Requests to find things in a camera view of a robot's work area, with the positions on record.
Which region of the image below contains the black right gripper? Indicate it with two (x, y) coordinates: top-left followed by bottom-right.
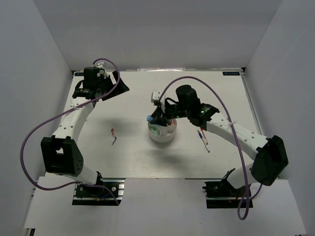
(150, 100), (190, 127)

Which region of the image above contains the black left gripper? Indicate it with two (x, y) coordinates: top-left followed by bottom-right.
(96, 71), (129, 101)

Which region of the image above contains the blue transparent highlighter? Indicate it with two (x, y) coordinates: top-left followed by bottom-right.
(147, 116), (154, 122)

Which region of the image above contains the green transparent highlighter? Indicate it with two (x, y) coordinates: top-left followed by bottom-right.
(150, 125), (159, 136)

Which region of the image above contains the red gel pen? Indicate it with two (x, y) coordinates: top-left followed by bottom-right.
(200, 128), (209, 145)

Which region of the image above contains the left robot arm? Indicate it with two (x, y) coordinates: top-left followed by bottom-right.
(40, 67), (129, 196)

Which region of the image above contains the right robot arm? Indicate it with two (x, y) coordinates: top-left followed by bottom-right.
(148, 85), (288, 196)

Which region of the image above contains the white round pen holder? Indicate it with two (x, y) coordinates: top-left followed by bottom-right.
(148, 122), (177, 143)

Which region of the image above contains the blue gel pen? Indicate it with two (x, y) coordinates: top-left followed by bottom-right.
(197, 130), (210, 153)

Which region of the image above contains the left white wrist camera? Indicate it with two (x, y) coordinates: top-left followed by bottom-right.
(92, 61), (108, 78)

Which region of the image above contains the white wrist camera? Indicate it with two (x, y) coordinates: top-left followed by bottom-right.
(92, 61), (108, 78)
(151, 90), (165, 105)

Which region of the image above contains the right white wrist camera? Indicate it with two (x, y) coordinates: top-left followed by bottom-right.
(151, 90), (165, 105)

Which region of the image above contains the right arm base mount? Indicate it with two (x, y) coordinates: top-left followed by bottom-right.
(202, 181), (246, 209)

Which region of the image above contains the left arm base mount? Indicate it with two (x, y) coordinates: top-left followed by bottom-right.
(72, 179), (125, 206)

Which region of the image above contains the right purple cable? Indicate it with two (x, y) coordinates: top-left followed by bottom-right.
(158, 76), (263, 220)

